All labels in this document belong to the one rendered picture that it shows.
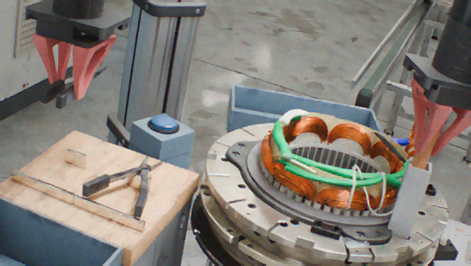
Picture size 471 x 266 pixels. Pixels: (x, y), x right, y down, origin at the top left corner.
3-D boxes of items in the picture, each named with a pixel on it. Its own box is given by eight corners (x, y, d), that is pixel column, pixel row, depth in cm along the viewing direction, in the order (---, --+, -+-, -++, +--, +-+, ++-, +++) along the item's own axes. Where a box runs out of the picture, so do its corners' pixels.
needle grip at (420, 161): (424, 178, 77) (441, 132, 75) (411, 178, 77) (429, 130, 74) (418, 172, 79) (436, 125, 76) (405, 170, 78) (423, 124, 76)
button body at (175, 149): (172, 262, 120) (195, 130, 109) (142, 275, 115) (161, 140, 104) (145, 241, 123) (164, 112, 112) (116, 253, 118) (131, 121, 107)
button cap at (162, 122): (182, 128, 108) (182, 122, 108) (162, 133, 105) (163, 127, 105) (164, 117, 110) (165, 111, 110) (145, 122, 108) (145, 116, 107)
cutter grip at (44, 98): (45, 104, 75) (46, 91, 74) (39, 103, 75) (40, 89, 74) (64, 93, 78) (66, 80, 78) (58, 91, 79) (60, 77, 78)
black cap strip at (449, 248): (455, 260, 136) (458, 252, 135) (391, 261, 132) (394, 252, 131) (445, 247, 140) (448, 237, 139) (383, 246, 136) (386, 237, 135)
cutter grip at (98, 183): (86, 198, 78) (87, 186, 77) (81, 195, 78) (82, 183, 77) (109, 187, 81) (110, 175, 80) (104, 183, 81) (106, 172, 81)
